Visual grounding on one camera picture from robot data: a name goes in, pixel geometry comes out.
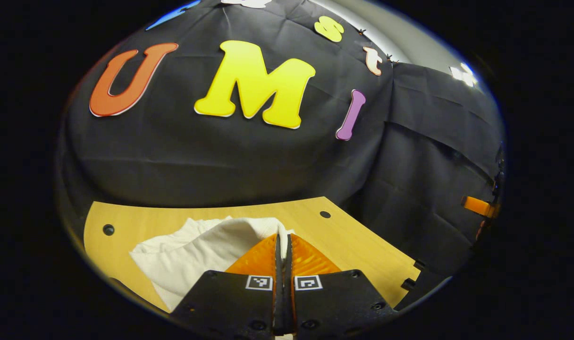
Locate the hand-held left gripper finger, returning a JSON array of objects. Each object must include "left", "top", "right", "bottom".
[
  {"left": 171, "top": 234, "right": 284, "bottom": 338},
  {"left": 283, "top": 233, "right": 398, "bottom": 338}
]

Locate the cream sweatshirt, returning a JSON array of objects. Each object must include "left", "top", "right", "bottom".
[{"left": 129, "top": 216, "right": 295, "bottom": 313}]

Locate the small ceiling light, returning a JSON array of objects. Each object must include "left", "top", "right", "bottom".
[{"left": 450, "top": 62, "right": 479, "bottom": 88}]

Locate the black backdrop cloth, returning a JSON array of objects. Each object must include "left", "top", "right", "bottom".
[{"left": 56, "top": 0, "right": 505, "bottom": 284}]

